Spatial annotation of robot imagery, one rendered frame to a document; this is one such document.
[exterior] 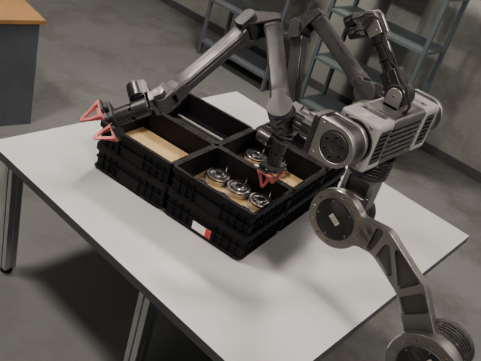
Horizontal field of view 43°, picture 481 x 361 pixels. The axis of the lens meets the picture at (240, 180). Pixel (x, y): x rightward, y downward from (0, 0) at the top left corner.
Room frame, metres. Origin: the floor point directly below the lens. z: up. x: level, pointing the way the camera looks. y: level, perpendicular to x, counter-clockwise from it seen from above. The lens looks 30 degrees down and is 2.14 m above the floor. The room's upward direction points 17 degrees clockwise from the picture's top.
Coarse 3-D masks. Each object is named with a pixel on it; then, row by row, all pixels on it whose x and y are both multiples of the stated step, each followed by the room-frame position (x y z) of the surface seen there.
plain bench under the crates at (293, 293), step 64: (64, 128) 2.45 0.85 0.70; (64, 192) 1.97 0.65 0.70; (128, 192) 2.10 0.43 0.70; (384, 192) 2.79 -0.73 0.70; (0, 256) 2.16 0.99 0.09; (128, 256) 1.71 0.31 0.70; (192, 256) 1.82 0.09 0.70; (256, 256) 1.94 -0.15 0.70; (320, 256) 2.07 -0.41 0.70; (192, 320) 1.50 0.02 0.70; (256, 320) 1.59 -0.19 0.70; (320, 320) 1.69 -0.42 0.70
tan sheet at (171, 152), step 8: (144, 128) 2.44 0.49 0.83; (136, 136) 2.34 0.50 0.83; (144, 136) 2.37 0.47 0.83; (152, 136) 2.39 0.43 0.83; (144, 144) 2.30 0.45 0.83; (152, 144) 2.32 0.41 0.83; (160, 144) 2.34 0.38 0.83; (168, 144) 2.36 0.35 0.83; (160, 152) 2.28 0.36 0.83; (168, 152) 2.30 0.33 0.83; (176, 152) 2.32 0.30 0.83; (184, 152) 2.34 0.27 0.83
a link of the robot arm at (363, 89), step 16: (304, 16) 2.26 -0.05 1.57; (320, 16) 2.24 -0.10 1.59; (304, 32) 2.27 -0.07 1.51; (320, 32) 2.22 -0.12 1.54; (336, 32) 2.22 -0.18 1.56; (336, 48) 2.16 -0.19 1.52; (352, 64) 2.11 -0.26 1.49; (352, 80) 2.05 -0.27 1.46; (368, 80) 2.10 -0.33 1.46; (368, 96) 2.00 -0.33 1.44
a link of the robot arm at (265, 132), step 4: (264, 128) 2.13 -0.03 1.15; (268, 128) 2.12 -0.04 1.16; (260, 132) 2.12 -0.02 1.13; (264, 132) 2.12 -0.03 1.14; (268, 132) 2.12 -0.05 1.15; (272, 132) 2.11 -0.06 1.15; (256, 136) 2.12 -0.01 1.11; (260, 136) 2.11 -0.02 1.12; (264, 136) 2.10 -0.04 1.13; (268, 136) 2.10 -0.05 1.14; (280, 136) 2.06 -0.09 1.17; (284, 136) 2.09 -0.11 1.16; (288, 136) 2.13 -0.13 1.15; (260, 140) 2.11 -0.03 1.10; (264, 140) 2.10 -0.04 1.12; (264, 144) 2.10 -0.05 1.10
